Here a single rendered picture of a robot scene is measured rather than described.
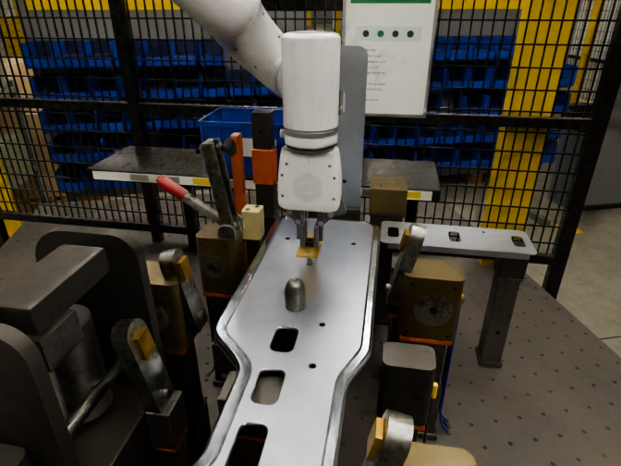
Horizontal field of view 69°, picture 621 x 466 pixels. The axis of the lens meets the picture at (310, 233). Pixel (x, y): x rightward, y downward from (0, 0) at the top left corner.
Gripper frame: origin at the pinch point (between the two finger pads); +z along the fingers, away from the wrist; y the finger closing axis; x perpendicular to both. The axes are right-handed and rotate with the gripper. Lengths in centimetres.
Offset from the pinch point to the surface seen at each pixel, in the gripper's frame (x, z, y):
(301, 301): -13.8, 4.5, 1.1
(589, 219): 262, 106, 163
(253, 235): 6.0, 4.6, -12.1
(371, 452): -41.8, -1.1, 12.5
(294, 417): -33.2, 6.2, 3.9
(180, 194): -1.1, -5.9, -22.4
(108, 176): 32, 5, -59
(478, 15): 243, -29, 59
